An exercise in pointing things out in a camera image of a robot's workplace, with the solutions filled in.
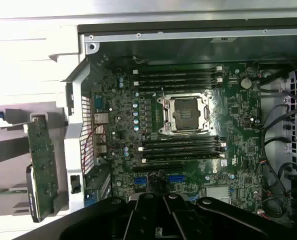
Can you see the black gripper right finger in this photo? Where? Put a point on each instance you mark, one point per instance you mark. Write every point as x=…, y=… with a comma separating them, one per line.
x=213, y=220

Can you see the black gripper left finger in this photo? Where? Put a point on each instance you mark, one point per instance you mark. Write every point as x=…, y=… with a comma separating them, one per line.
x=106, y=220

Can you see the silver chipset heatsink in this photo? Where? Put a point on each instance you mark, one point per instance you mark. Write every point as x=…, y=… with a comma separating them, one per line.
x=217, y=192

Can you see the blue expansion slot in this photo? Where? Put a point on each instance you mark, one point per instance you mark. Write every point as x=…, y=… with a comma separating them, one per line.
x=177, y=179

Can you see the installed black RAM stick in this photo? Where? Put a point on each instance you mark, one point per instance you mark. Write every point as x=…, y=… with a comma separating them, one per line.
x=183, y=154

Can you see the black open PC case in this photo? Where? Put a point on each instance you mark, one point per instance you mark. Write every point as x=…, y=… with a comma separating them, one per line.
x=73, y=150

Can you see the green motherboard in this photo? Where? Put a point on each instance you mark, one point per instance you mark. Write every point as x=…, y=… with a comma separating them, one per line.
x=238, y=140

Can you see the metal CPU socket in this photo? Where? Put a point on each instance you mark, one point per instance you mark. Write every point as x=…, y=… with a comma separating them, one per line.
x=186, y=112

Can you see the grey parts rack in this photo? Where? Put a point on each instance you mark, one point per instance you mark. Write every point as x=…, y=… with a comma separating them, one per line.
x=38, y=117

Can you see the thin socket locking lever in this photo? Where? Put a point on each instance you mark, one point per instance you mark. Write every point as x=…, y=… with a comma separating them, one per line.
x=163, y=95

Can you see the round coin battery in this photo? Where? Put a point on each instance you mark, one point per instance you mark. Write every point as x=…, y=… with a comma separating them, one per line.
x=246, y=83

